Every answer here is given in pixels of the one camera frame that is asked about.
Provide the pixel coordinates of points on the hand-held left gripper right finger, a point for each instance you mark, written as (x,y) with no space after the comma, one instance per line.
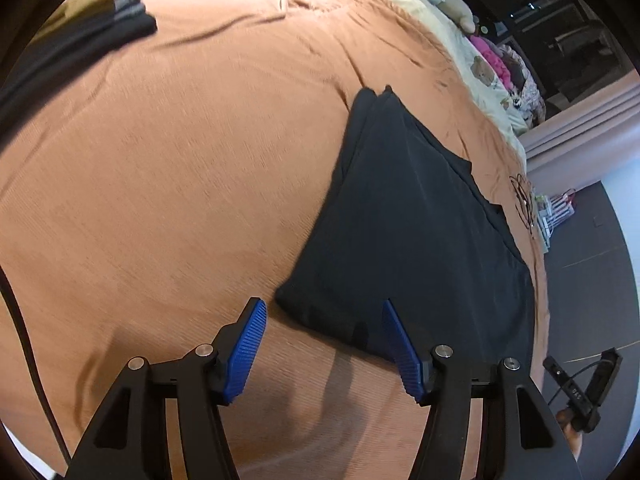
(402,355)

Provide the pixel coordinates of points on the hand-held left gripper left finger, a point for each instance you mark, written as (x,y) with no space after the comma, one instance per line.
(245,350)

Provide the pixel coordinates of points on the black T-shirt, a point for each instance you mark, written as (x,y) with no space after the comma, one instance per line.
(410,210)

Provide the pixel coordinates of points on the pink patterned clothes pile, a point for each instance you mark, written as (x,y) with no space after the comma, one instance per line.
(525,85)

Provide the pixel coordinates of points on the person's right hand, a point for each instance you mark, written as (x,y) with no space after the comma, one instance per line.
(569,427)

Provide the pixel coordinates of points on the small shelf with items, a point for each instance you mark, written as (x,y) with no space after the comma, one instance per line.
(555,210)

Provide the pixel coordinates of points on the orange bed blanket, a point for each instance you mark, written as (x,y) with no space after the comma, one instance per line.
(150,185)

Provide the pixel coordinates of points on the pink curtain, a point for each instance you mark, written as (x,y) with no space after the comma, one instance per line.
(580,130)

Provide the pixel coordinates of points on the pink plush toy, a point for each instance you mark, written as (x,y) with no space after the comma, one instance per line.
(492,55)

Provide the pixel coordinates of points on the cream blanket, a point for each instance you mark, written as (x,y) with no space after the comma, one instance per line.
(415,15)

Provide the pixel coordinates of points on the black folded garment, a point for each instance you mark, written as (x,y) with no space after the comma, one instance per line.
(100,40)

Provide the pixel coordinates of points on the beige plush teddy bear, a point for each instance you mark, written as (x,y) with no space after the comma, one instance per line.
(452,5)

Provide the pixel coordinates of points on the grey folded garment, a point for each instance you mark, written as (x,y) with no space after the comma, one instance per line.
(131,2)

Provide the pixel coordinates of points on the dark glass cabinet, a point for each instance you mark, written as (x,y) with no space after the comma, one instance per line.
(550,20)

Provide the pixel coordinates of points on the olive folded garment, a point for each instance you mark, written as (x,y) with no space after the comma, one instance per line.
(85,2)

